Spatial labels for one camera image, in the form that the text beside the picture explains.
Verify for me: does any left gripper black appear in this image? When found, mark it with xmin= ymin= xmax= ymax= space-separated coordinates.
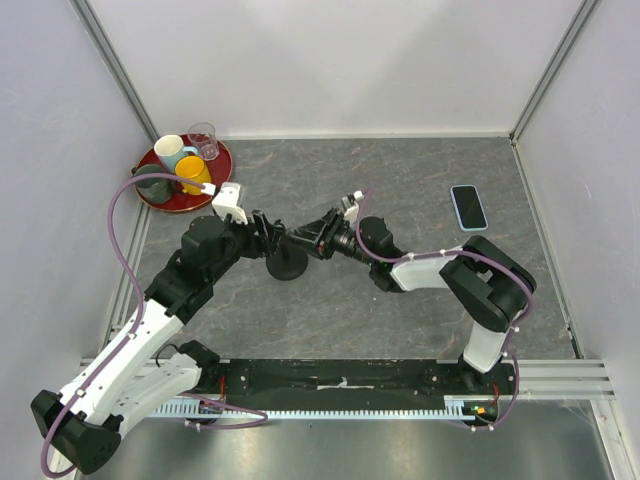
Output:
xmin=207 ymin=209 xmax=284 ymax=283

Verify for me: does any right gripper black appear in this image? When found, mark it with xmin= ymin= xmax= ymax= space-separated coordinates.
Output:
xmin=287 ymin=206 xmax=376 ymax=267

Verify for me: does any black phone stand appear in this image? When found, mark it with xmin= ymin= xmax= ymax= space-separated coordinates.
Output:
xmin=265 ymin=236 xmax=308 ymax=281

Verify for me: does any phone with light blue case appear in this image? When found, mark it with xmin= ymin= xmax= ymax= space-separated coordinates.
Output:
xmin=450 ymin=185 xmax=488 ymax=232

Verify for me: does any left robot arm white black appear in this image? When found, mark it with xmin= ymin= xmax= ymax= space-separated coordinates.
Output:
xmin=30 ymin=211 xmax=285 ymax=475

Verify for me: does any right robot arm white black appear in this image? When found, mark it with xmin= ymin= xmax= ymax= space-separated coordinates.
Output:
xmin=286 ymin=209 xmax=537 ymax=394

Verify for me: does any yellow mug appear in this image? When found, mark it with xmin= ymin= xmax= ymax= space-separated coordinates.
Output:
xmin=175 ymin=155 xmax=211 ymax=196

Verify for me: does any dark green mug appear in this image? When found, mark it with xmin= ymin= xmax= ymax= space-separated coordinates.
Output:
xmin=132 ymin=164 xmax=174 ymax=205

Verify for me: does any clear glass tumbler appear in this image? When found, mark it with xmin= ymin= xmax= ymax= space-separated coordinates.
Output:
xmin=187 ymin=122 xmax=219 ymax=161

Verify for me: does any white cup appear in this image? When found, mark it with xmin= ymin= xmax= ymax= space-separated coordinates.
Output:
xmin=154 ymin=134 xmax=184 ymax=171

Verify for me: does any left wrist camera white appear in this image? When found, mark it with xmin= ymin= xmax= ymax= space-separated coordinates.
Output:
xmin=201 ymin=182 xmax=248 ymax=225

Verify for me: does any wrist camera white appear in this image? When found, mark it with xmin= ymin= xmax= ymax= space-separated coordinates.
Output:
xmin=201 ymin=182 xmax=248 ymax=225
xmin=341 ymin=190 xmax=364 ymax=227

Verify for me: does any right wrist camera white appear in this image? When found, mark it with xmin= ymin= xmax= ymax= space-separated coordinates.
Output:
xmin=341 ymin=190 xmax=364 ymax=227

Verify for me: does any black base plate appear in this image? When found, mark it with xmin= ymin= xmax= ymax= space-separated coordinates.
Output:
xmin=194 ymin=359 xmax=515 ymax=412

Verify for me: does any light blue cable duct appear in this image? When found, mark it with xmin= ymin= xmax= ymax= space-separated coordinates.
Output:
xmin=149 ymin=397 xmax=498 ymax=421

